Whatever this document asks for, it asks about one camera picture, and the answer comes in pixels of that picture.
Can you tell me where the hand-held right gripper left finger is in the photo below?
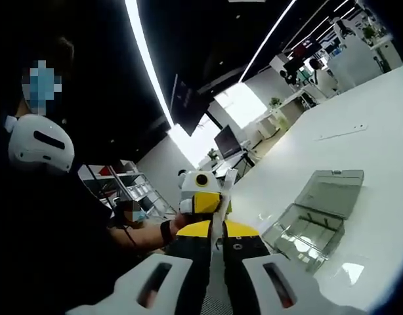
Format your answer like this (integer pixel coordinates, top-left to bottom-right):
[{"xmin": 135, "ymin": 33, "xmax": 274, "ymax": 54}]
[{"xmin": 70, "ymin": 220, "xmax": 213, "ymax": 315}]

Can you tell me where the person's black shirt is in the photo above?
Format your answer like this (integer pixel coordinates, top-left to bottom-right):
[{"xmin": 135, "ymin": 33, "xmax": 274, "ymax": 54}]
[{"xmin": 0, "ymin": 32, "xmax": 123, "ymax": 315}]

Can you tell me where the black hanging display panel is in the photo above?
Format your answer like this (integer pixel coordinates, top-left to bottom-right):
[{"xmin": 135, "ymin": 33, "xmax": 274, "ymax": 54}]
[{"xmin": 171, "ymin": 74, "xmax": 211, "ymax": 137}]

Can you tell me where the open laptop on stand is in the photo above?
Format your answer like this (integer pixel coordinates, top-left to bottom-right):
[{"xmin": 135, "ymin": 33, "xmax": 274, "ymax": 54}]
[{"xmin": 213, "ymin": 124, "xmax": 244, "ymax": 160}]

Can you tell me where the black wristband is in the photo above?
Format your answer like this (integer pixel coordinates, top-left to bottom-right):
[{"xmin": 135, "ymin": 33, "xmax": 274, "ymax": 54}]
[{"xmin": 159, "ymin": 219, "xmax": 173, "ymax": 245}]

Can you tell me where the clear plastic guide fixture box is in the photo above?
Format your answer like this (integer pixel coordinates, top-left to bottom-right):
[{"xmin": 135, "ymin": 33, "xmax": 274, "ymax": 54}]
[{"xmin": 263, "ymin": 169, "xmax": 366, "ymax": 273}]

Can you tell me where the white chest-worn device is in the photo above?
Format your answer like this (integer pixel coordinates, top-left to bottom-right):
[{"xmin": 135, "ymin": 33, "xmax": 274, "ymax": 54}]
[{"xmin": 7, "ymin": 114, "xmax": 75, "ymax": 172}]

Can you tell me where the person's left hand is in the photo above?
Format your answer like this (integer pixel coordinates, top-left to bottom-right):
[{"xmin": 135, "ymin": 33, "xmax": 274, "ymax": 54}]
[{"xmin": 170, "ymin": 211, "xmax": 193, "ymax": 232}]

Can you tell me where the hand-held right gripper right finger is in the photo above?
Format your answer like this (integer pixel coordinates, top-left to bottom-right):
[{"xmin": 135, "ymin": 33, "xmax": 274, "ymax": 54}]
[{"xmin": 221, "ymin": 219, "xmax": 327, "ymax": 315}]

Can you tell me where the metal storage shelf rack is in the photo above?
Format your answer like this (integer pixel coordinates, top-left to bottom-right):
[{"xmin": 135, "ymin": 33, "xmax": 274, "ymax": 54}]
[{"xmin": 78, "ymin": 159, "xmax": 171, "ymax": 219}]

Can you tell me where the long ceiling light strip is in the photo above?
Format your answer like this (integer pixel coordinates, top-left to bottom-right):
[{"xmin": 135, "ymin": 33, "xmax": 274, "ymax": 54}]
[
  {"xmin": 125, "ymin": 0, "xmax": 175, "ymax": 128},
  {"xmin": 239, "ymin": 0, "xmax": 297, "ymax": 83}
]

